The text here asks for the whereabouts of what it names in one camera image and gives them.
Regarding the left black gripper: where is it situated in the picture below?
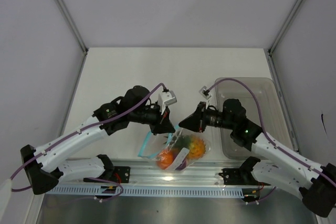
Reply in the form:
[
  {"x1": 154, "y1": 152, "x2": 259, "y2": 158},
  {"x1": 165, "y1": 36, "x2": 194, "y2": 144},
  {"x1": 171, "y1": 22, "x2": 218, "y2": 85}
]
[{"x1": 129, "y1": 101, "x2": 175, "y2": 135}]

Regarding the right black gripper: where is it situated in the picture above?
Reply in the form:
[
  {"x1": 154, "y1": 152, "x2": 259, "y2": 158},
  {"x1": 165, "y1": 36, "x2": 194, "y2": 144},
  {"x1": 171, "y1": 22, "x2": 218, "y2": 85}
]
[{"x1": 178, "y1": 102, "x2": 235, "y2": 133}]

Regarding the clear zip top bag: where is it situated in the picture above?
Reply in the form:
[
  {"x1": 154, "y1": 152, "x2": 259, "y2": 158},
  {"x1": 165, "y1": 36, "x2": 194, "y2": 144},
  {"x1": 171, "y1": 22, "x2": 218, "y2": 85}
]
[{"x1": 138, "y1": 126, "x2": 211, "y2": 172}]

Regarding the orange toy pumpkin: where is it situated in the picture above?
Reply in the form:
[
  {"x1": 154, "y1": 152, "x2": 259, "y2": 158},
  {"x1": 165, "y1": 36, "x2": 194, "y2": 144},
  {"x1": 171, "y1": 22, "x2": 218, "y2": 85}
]
[{"x1": 156, "y1": 150, "x2": 174, "y2": 169}]

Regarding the purple toy onion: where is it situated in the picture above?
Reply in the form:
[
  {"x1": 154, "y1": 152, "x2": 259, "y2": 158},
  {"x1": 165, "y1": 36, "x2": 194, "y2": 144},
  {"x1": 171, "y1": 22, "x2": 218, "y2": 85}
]
[{"x1": 175, "y1": 159, "x2": 187, "y2": 171}]

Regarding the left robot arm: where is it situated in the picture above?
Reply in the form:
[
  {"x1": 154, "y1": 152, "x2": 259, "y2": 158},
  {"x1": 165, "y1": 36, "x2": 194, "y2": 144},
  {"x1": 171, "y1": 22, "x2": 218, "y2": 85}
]
[{"x1": 20, "y1": 86, "x2": 177, "y2": 195}]

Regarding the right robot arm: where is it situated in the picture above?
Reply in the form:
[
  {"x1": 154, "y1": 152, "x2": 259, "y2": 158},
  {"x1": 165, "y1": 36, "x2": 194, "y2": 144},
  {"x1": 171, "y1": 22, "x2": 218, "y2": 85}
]
[{"x1": 179, "y1": 99, "x2": 335, "y2": 218}]

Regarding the clear plastic food container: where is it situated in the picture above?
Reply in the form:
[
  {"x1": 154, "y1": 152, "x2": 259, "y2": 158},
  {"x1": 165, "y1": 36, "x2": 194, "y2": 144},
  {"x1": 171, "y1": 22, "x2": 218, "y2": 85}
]
[{"x1": 212, "y1": 77, "x2": 293, "y2": 149}]

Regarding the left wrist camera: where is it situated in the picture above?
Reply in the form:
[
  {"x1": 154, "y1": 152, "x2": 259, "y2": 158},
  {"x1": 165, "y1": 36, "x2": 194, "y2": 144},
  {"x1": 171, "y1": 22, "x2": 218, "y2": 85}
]
[{"x1": 157, "y1": 89, "x2": 177, "y2": 115}]

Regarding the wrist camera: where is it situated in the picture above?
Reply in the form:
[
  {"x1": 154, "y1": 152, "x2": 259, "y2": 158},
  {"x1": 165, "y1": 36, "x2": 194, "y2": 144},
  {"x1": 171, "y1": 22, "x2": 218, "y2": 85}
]
[
  {"x1": 199, "y1": 86, "x2": 212, "y2": 109},
  {"x1": 157, "y1": 89, "x2": 177, "y2": 115}
]

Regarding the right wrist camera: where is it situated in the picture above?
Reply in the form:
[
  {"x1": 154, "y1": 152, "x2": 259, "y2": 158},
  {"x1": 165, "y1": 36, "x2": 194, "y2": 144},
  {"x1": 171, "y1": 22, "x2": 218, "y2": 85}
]
[{"x1": 199, "y1": 86, "x2": 212, "y2": 109}]

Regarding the aluminium rail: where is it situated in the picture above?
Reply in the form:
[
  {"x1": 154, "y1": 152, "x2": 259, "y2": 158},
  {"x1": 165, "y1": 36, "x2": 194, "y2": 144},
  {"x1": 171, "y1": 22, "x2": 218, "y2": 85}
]
[{"x1": 35, "y1": 158, "x2": 321, "y2": 188}]

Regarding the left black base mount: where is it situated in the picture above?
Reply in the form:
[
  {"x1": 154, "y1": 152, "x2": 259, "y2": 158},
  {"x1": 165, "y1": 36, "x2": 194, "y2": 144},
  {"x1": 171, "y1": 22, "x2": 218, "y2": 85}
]
[{"x1": 83, "y1": 166, "x2": 131, "y2": 184}]

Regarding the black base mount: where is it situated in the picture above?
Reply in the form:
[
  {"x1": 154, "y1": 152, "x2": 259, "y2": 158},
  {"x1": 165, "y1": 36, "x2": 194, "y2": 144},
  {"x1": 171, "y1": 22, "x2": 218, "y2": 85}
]
[
  {"x1": 83, "y1": 166, "x2": 131, "y2": 184},
  {"x1": 218, "y1": 168, "x2": 270, "y2": 186}
]

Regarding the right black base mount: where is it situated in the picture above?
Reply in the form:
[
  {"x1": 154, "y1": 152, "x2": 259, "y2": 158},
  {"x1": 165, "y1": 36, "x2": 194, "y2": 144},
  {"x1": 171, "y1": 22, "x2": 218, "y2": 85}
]
[{"x1": 218, "y1": 168, "x2": 270, "y2": 186}]

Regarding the slotted cable duct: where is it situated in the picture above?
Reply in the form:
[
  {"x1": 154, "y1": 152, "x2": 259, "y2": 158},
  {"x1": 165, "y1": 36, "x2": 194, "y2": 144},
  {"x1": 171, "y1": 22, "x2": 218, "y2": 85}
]
[{"x1": 48, "y1": 184, "x2": 244, "y2": 198}]

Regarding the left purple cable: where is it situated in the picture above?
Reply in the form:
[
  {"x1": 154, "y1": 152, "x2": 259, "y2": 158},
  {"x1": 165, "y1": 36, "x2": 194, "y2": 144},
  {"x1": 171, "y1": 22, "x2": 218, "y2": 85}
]
[{"x1": 10, "y1": 82, "x2": 169, "y2": 204}]

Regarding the purple cable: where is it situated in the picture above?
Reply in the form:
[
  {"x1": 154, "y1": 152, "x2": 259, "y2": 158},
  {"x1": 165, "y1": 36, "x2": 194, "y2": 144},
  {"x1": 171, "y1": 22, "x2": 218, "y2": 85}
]
[
  {"x1": 10, "y1": 82, "x2": 169, "y2": 204},
  {"x1": 204, "y1": 78, "x2": 336, "y2": 206}
]

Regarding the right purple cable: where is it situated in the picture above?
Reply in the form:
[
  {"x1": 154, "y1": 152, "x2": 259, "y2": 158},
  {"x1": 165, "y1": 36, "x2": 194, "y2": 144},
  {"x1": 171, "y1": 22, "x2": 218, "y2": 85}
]
[{"x1": 204, "y1": 78, "x2": 336, "y2": 206}]

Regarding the right frame post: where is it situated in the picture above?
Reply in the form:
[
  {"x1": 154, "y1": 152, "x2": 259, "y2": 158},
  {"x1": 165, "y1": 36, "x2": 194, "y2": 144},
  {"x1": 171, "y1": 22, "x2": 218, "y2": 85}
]
[{"x1": 267, "y1": 0, "x2": 322, "y2": 54}]

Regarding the frame post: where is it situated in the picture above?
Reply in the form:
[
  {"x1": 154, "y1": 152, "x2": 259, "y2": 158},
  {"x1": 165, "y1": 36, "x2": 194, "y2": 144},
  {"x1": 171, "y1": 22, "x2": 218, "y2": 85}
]
[
  {"x1": 39, "y1": 0, "x2": 88, "y2": 54},
  {"x1": 267, "y1": 0, "x2": 322, "y2": 54}
]

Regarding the left frame post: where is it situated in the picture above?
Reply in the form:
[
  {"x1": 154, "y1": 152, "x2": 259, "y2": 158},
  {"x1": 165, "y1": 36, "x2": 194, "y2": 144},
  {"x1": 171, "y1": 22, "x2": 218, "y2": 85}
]
[{"x1": 39, "y1": 0, "x2": 88, "y2": 54}]

